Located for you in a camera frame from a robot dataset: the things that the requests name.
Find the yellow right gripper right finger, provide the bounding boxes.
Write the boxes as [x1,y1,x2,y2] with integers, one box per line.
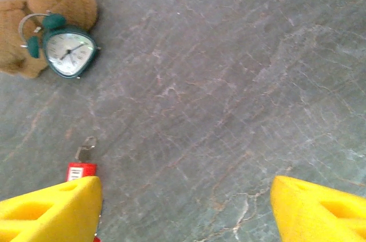
[269,175,366,242]

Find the dark green alarm clock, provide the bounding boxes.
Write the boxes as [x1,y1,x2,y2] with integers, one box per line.
[18,11,102,80]

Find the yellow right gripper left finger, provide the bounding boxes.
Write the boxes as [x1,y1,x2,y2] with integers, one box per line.
[0,175,103,242]

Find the metal key with ring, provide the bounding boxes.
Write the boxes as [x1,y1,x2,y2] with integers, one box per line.
[74,136,97,164]

